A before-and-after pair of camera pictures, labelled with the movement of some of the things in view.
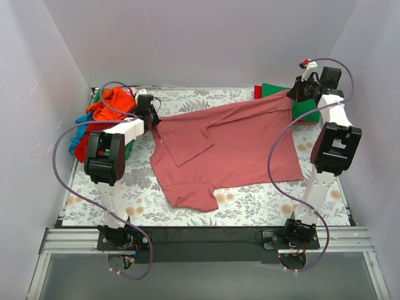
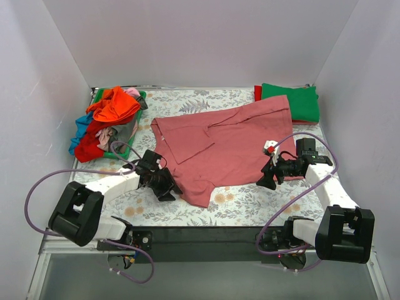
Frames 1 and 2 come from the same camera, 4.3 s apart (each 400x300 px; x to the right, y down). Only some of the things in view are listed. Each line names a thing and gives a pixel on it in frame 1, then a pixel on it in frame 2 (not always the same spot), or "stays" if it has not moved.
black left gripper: (154, 118) to (164, 186)
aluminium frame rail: (65, 240) stays
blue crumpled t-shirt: (80, 129) stays
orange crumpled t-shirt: (116, 105) stays
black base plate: (204, 245) stays
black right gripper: (297, 91) to (274, 173)
